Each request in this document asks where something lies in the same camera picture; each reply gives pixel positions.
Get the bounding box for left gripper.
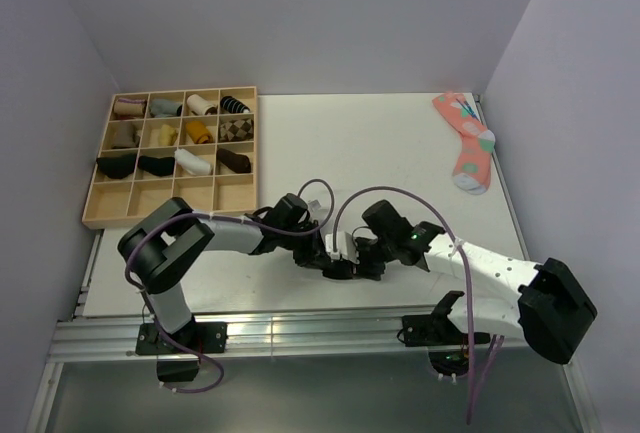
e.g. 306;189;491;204
279;221;334;272

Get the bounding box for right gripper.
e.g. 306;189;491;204
346;235;396;282

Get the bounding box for black sock with white stripes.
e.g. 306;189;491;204
322;261;355;281

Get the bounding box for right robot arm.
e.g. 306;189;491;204
356;200;597;365

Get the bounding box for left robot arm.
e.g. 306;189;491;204
117;193;331;352

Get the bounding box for dark brown rolled sock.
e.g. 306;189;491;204
216;148;252;174

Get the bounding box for pink patterned sock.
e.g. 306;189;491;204
432;92;496;195

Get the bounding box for brown checkered rolled sock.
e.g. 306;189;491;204
218;117;254;143

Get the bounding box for white rolled sock third row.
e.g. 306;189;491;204
174;148;212;176

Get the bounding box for wooden compartment tray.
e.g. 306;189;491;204
82;86;259;229

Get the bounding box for mustard yellow rolled sock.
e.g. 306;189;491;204
185;120;213;145

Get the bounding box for black white striped rolled sock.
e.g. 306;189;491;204
220;95;251;114

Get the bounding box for white rolled sock top row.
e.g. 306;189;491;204
186;94;217;116

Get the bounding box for black rolled sock left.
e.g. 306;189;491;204
96;153;137;181

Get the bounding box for brown grey rolled sock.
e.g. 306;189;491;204
110;122;140;149

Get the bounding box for beige rolled sock purple trim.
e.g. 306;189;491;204
112;97;146;118

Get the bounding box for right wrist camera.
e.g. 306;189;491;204
325;231;359;264

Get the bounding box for aluminium rail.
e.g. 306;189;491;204
27;309;581;432

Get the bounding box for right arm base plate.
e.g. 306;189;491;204
396;312;469;347

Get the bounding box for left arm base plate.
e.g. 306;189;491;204
135;320;227;356

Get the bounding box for black box under rail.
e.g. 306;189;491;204
156;360;200;383

